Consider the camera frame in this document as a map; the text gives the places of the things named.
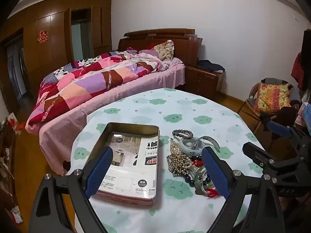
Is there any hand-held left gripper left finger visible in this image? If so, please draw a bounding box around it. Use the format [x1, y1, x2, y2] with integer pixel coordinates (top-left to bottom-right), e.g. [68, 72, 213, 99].
[29, 147, 114, 233]

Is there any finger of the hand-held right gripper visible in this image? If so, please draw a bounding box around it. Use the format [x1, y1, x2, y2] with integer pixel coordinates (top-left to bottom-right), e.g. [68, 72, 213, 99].
[266, 121, 307, 148]
[242, 142, 302, 175]

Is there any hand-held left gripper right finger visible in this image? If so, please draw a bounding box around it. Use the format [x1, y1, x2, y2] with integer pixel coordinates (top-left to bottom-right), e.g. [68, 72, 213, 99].
[201, 146, 285, 233]

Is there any dark bead bracelet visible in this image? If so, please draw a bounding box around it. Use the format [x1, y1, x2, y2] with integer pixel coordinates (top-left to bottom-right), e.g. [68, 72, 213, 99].
[185, 170, 213, 187]

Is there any rectangular metal tin box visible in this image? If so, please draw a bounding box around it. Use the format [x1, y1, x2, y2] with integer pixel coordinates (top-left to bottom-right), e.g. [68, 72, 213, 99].
[97, 122, 160, 206]

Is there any pearl necklace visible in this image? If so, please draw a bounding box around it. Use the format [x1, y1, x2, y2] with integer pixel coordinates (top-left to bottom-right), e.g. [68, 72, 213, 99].
[166, 138, 192, 177]

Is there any dark garment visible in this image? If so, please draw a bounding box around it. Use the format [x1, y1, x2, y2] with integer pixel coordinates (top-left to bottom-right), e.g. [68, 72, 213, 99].
[260, 107, 298, 127]

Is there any translucent green bangle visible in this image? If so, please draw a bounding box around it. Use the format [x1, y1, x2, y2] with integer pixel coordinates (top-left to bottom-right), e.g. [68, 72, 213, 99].
[192, 166, 207, 187]

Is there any red tassel charm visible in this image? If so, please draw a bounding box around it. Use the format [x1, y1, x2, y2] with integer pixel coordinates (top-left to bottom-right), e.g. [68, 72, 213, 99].
[205, 188, 220, 198]

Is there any printed paper sheet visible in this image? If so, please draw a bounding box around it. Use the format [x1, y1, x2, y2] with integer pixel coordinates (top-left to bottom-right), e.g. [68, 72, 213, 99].
[98, 131, 157, 195]

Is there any yellow patterned cushion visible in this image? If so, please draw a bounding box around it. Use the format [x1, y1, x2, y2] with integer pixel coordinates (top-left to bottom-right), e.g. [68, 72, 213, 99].
[254, 83, 292, 113]

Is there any thin grey green bangle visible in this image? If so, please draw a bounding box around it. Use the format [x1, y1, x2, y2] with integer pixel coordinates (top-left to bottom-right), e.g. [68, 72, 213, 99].
[202, 136, 220, 151]

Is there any wicker chair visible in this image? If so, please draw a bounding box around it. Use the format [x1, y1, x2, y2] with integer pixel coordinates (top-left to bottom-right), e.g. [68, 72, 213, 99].
[239, 78, 302, 151]

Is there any white green jade bangle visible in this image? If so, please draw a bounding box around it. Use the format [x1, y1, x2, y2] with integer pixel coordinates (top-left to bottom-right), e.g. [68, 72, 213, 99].
[178, 137, 203, 154]

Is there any bed with pink sheet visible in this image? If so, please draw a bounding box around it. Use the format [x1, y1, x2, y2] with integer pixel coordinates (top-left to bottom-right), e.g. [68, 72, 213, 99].
[39, 58, 186, 175]

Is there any red hanging garment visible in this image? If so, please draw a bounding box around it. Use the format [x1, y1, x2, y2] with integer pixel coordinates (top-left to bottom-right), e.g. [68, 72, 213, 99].
[291, 52, 305, 90]

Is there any cloud print tablecloth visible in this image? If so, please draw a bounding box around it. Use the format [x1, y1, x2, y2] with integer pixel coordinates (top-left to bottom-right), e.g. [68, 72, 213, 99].
[67, 87, 268, 233]

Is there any wooden nightstand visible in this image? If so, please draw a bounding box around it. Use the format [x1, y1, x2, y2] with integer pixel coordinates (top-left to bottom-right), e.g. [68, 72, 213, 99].
[185, 64, 225, 99]

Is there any dark clothes pile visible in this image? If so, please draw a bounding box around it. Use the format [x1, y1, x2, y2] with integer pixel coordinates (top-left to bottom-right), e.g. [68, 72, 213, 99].
[196, 59, 225, 73]

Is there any patchwork quilt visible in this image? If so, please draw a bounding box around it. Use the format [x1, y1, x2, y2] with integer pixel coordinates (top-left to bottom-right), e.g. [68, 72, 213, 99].
[25, 50, 170, 135]

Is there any red white paper bag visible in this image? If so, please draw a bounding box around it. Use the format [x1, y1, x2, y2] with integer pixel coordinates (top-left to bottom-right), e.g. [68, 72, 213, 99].
[6, 113, 18, 129]

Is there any wooden bed headboard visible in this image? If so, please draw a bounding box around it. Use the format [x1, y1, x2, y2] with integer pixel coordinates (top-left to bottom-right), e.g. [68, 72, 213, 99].
[118, 28, 203, 66]

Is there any wooden wardrobe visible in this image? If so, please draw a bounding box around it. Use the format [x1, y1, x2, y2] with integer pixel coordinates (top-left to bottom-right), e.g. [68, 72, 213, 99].
[0, 0, 113, 107]

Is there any floral pillow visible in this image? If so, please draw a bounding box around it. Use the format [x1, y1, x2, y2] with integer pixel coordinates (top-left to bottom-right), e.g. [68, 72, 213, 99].
[153, 39, 175, 61]

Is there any grey bead bracelet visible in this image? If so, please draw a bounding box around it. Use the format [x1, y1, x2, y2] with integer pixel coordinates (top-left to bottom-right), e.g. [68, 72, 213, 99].
[172, 129, 193, 139]

